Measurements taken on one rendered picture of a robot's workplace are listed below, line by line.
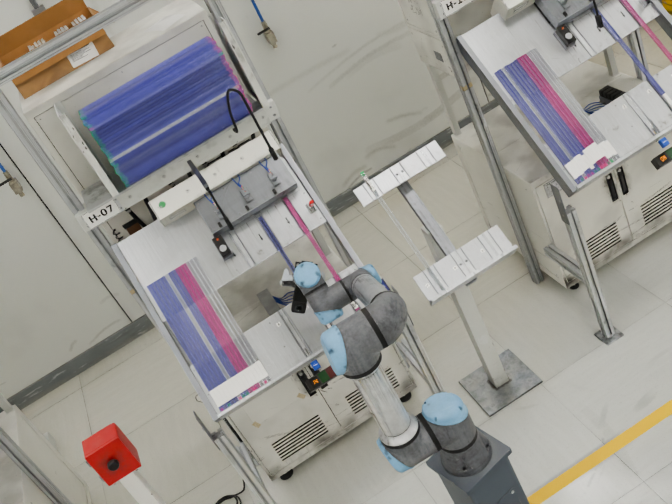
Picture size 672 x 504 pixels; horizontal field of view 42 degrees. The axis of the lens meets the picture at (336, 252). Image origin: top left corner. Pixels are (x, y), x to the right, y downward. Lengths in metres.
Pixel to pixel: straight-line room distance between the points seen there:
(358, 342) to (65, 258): 2.78
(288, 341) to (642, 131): 1.45
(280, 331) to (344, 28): 2.18
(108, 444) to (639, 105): 2.19
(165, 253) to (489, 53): 1.37
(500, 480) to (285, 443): 1.13
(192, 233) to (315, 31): 1.87
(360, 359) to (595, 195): 1.71
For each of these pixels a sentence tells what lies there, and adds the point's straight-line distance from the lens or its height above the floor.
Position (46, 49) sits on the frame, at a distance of 2.89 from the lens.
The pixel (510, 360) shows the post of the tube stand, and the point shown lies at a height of 0.01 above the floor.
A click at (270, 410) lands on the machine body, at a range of 3.37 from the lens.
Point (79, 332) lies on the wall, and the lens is 4.92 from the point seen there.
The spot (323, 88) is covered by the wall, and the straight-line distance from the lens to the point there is 4.72.
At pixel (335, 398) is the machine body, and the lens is 3.45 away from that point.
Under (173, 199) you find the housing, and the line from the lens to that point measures 3.03.
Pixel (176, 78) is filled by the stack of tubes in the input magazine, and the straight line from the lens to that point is 2.90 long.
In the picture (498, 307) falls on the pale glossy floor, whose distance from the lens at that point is 3.87.
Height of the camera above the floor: 2.49
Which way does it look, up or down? 32 degrees down
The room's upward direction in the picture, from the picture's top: 28 degrees counter-clockwise
